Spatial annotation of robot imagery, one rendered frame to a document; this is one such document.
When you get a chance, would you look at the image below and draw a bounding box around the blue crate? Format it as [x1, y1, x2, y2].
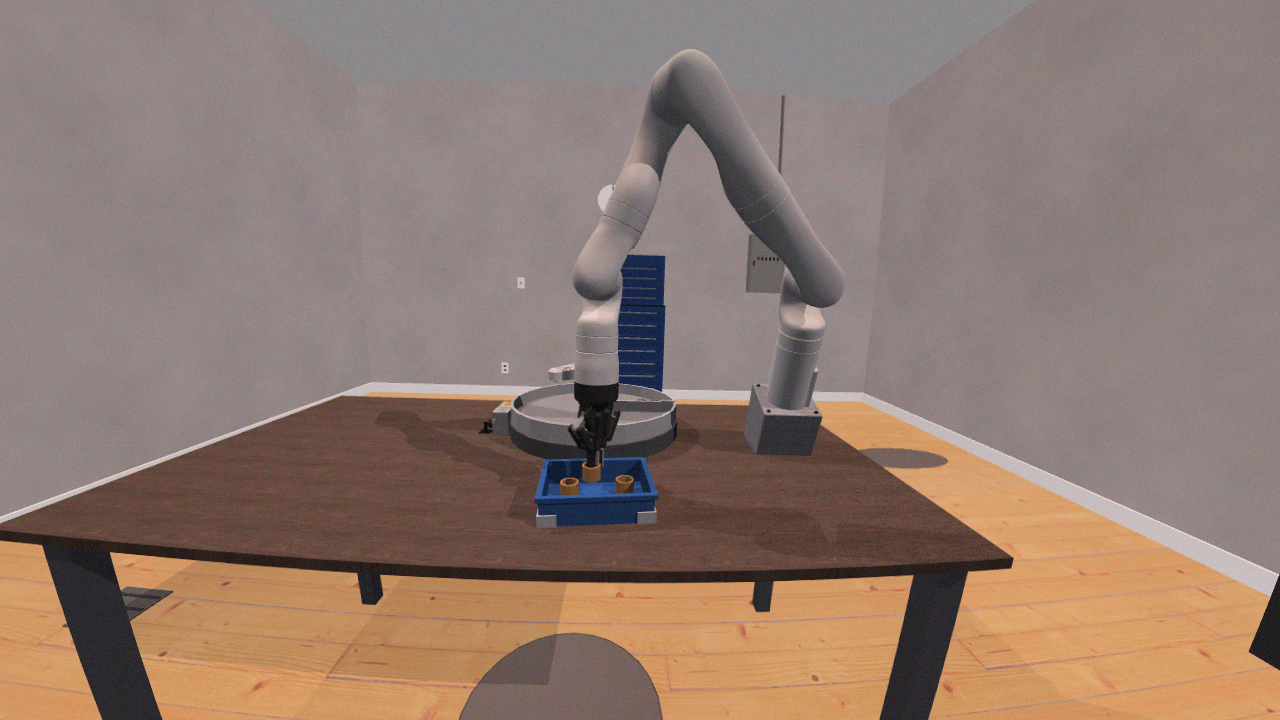
[535, 457, 658, 528]

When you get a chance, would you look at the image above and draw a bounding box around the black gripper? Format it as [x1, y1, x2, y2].
[568, 380, 621, 468]

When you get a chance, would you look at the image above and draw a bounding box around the grey round turntable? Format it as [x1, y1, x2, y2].
[479, 383, 677, 459]

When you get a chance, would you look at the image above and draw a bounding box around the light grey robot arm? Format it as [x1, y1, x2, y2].
[548, 49, 845, 410]

